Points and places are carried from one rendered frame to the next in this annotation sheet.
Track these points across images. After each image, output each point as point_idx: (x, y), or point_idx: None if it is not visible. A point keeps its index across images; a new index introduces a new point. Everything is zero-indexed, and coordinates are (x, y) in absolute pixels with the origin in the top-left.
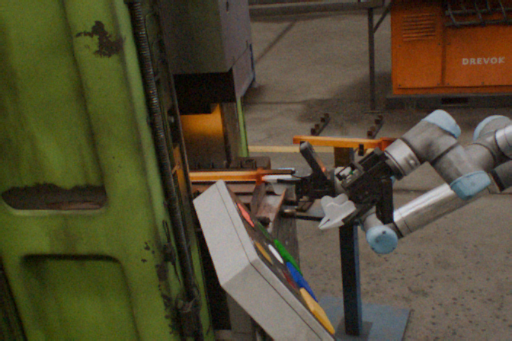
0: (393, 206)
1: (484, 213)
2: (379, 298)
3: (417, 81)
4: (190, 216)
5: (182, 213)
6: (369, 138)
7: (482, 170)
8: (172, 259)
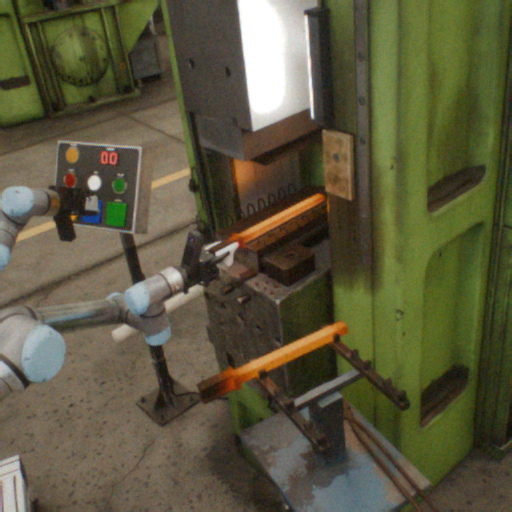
0: (56, 227)
1: None
2: None
3: None
4: (232, 206)
5: (215, 187)
6: (270, 389)
7: None
8: (189, 189)
